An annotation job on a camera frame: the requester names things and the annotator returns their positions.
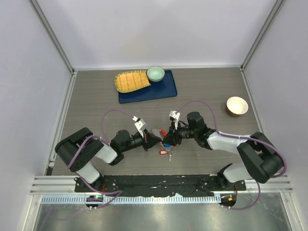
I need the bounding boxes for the blue tray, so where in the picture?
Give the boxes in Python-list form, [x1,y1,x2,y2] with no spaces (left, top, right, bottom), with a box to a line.
[118,70,178,104]

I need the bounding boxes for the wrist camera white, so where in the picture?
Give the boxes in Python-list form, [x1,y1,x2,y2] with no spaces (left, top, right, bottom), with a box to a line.
[132,116,147,137]
[169,110,180,130]

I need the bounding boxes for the green bowl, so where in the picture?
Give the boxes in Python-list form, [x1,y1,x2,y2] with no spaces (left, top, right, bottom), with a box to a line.
[146,66,165,82]

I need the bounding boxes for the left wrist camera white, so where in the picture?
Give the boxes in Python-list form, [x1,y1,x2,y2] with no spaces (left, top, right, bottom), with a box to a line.
[132,116,147,137]

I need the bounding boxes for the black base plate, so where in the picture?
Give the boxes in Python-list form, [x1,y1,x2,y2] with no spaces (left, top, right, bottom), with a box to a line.
[74,173,247,197]

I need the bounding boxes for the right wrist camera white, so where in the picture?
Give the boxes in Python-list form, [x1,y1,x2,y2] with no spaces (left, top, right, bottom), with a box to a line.
[169,110,180,130]

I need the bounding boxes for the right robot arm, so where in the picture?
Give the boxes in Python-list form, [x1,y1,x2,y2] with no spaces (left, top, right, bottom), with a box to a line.
[162,111,284,190]

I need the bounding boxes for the red key tag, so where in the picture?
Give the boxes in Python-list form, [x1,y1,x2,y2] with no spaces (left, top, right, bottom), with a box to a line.
[159,150,168,155]

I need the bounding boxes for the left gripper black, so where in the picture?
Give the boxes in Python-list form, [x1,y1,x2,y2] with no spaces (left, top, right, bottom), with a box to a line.
[121,129,161,153]

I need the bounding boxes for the blue key tag with key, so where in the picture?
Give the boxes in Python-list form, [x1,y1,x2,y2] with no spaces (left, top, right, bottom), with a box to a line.
[162,144,173,162]

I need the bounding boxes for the yellow woven basket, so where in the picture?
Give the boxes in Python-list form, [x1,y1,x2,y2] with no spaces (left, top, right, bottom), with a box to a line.
[114,70,151,93]

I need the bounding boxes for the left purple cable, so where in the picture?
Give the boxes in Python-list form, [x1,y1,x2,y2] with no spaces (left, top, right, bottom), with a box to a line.
[67,109,138,210]

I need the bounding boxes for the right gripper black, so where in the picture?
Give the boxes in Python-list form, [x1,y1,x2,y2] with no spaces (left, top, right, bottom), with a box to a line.
[162,121,198,146]

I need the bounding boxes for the red keyring holder with rings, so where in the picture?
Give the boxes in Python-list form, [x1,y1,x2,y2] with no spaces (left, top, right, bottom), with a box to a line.
[151,128,165,146]

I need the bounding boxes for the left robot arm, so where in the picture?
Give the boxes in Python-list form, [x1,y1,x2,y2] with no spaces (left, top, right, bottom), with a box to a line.
[55,128,162,192]

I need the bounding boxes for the white cable duct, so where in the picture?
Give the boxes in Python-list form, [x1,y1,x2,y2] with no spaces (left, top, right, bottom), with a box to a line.
[41,194,221,205]

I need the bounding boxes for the cream bowl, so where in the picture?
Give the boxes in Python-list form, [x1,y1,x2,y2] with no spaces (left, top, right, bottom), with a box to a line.
[226,96,249,116]

